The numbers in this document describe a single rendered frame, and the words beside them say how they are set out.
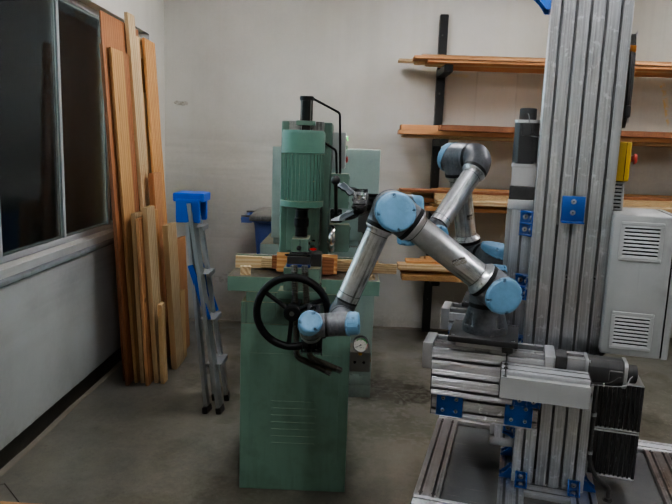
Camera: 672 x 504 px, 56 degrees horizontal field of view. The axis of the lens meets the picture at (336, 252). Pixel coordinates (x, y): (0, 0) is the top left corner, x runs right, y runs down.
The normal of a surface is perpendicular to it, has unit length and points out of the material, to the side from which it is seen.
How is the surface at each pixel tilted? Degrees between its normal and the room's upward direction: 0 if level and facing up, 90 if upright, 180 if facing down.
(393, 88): 90
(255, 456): 90
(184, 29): 90
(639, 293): 90
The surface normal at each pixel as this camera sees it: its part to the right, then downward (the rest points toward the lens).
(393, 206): -0.08, 0.08
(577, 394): -0.29, 0.15
